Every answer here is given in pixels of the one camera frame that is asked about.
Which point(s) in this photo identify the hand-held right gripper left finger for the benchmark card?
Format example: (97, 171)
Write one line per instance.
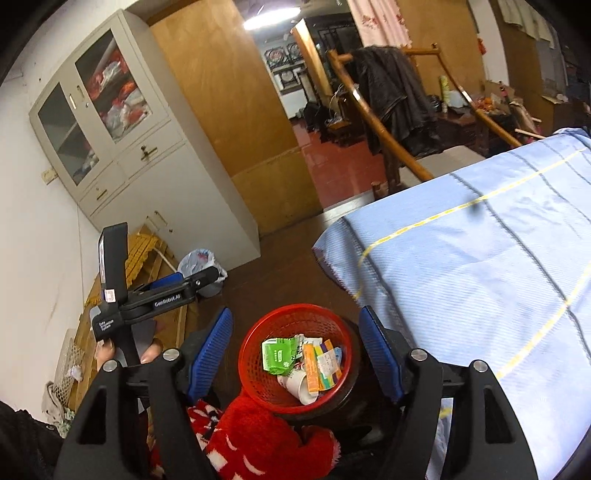
(212, 355)

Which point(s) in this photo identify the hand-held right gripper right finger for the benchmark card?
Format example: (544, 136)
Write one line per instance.
(378, 355)

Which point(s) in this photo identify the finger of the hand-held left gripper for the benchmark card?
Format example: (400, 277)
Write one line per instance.
(168, 279)
(203, 278)

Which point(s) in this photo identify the red mesh basket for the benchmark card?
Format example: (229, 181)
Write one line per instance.
(254, 341)

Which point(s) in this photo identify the colourful medicine box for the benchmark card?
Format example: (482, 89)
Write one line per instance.
(330, 364)

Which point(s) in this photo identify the green tissue packet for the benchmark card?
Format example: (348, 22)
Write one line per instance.
(277, 357)

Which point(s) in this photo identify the orange slim box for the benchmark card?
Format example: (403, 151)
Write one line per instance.
(310, 369)

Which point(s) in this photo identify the white paper cup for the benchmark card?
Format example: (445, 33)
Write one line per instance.
(295, 385)

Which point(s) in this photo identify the person's left forearm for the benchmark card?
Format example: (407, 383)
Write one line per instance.
(23, 443)

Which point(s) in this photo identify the person's left hand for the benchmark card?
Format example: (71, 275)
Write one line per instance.
(151, 353)

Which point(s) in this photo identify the small grey waste bin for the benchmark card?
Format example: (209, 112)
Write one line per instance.
(212, 290)

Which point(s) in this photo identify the small bin with plastic bag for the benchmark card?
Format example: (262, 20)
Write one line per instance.
(196, 263)

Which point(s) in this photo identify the white pole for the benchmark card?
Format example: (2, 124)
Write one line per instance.
(167, 260)

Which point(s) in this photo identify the yellow slatted wooden board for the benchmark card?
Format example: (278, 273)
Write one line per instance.
(138, 249)

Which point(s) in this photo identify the round wooden stool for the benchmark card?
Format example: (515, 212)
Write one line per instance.
(364, 397)

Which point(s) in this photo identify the white metal cabinet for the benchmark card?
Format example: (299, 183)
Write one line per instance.
(194, 194)

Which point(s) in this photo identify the red white fuzzy garment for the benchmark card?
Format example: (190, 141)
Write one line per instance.
(258, 438)

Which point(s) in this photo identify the light blue striped cloth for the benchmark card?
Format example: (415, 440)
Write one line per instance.
(461, 254)

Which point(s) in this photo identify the crumpled grey cloth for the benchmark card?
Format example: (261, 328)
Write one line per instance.
(53, 401)

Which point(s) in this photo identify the pile of red white bags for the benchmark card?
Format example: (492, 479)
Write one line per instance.
(120, 92)

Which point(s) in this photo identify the plywood door panel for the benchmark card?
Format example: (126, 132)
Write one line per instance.
(231, 92)
(438, 27)

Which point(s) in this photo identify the beige seat cushion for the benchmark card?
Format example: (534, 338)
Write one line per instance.
(443, 161)

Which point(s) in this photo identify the wooden armchair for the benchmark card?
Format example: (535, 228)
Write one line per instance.
(369, 115)

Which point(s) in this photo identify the dark wooden side table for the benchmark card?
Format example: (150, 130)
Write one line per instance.
(466, 129)

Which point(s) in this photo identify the dark jacket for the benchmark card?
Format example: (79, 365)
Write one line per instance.
(392, 92)

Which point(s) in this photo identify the tall green can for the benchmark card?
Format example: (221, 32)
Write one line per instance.
(444, 90)

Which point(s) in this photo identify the dark wooden cabinet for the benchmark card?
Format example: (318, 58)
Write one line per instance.
(332, 37)

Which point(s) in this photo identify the pink floral curtain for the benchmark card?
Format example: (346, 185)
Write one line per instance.
(378, 21)

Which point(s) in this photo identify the beige hanging garment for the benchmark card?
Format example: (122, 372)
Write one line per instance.
(521, 18)

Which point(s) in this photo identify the beige wall switch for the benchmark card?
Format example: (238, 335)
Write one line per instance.
(48, 176)

